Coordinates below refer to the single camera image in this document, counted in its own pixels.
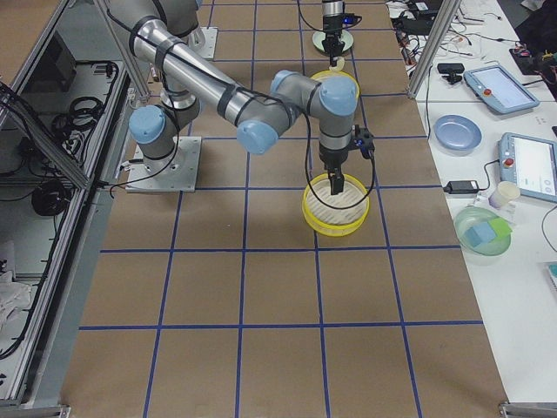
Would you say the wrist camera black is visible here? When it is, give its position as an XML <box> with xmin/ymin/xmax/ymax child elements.
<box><xmin>342</xmin><ymin>13</ymin><xmax>362</xmax><ymax>27</ymax></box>
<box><xmin>352</xmin><ymin>125</ymin><xmax>375</xmax><ymax>160</ymax></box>

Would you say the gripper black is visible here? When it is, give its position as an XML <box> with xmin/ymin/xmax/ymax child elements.
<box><xmin>319</xmin><ymin>147</ymin><xmax>349</xmax><ymax>195</ymax></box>
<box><xmin>321</xmin><ymin>0</ymin><xmax>345</xmax><ymax>65</ymax></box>

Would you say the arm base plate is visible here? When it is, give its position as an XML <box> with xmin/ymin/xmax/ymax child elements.
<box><xmin>125</xmin><ymin>136</ymin><xmax>202</xmax><ymax>192</ymax></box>
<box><xmin>187</xmin><ymin>27</ymin><xmax>218</xmax><ymax>60</ymax></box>

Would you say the teach pendant tablet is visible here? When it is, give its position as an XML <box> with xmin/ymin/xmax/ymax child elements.
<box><xmin>463</xmin><ymin>64</ymin><xmax>540</xmax><ymax>114</ymax></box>
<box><xmin>498</xmin><ymin>132</ymin><xmax>556</xmax><ymax>203</ymax></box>

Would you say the white paper cup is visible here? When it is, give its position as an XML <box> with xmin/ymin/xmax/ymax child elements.
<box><xmin>488</xmin><ymin>181</ymin><xmax>520</xmax><ymax>209</ymax></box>

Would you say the blue sponge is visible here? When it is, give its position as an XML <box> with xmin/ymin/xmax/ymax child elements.
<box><xmin>463</xmin><ymin>222</ymin><xmax>495</xmax><ymax>247</ymax></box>

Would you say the clear green bowl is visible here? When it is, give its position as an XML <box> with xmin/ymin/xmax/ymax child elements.
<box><xmin>454</xmin><ymin>206</ymin><xmax>513</xmax><ymax>256</ymax></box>

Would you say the black power adapter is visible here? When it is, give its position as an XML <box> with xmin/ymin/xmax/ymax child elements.
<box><xmin>443</xmin><ymin>180</ymin><xmax>480</xmax><ymax>195</ymax></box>

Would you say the white steamed bun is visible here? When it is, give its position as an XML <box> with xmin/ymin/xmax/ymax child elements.
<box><xmin>329</xmin><ymin>57</ymin><xmax>345</xmax><ymax>72</ymax></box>

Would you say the black webcam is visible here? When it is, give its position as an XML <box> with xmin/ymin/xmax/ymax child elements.
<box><xmin>437</xmin><ymin>63</ymin><xmax>465</xmax><ymax>85</ymax></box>

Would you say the near teach pendant tablet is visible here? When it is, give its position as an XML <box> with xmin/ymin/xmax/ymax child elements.
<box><xmin>498</xmin><ymin>132</ymin><xmax>556</xmax><ymax>203</ymax></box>

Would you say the black cable bundle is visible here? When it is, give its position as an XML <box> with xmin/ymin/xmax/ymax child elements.
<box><xmin>51</xmin><ymin>96</ymin><xmax>105</xmax><ymax>145</ymax></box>

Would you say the blue plate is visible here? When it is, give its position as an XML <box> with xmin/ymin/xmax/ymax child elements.
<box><xmin>434</xmin><ymin>114</ymin><xmax>482</xmax><ymax>155</ymax></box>

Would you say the far teach pendant tablet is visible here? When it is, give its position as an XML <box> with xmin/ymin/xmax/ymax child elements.
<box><xmin>463</xmin><ymin>64</ymin><xmax>540</xmax><ymax>114</ymax></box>

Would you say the yellow steamer basket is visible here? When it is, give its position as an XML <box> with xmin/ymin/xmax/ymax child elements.
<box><xmin>311</xmin><ymin>70</ymin><xmax>360</xmax><ymax>98</ymax></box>
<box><xmin>302</xmin><ymin>173</ymin><xmax>371</xmax><ymax>237</ymax></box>

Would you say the white steamer cloth liner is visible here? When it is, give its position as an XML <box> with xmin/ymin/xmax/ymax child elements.
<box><xmin>305</xmin><ymin>175</ymin><xmax>368</xmax><ymax>226</ymax></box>

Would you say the white crumpled cloth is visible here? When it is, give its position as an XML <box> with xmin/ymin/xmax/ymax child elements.
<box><xmin>1</xmin><ymin>240</ymin><xmax>32</xmax><ymax>337</ymax></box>

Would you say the green sponge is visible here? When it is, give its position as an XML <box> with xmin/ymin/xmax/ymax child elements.
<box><xmin>487</xmin><ymin>217</ymin><xmax>513</xmax><ymax>239</ymax></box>

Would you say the pale green plate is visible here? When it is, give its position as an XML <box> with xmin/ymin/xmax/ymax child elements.
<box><xmin>312</xmin><ymin>30</ymin><xmax>353</xmax><ymax>55</ymax></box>

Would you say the aluminium frame post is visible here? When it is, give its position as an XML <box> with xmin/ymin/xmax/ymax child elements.
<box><xmin>406</xmin><ymin>0</ymin><xmax>460</xmax><ymax>98</ymax></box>

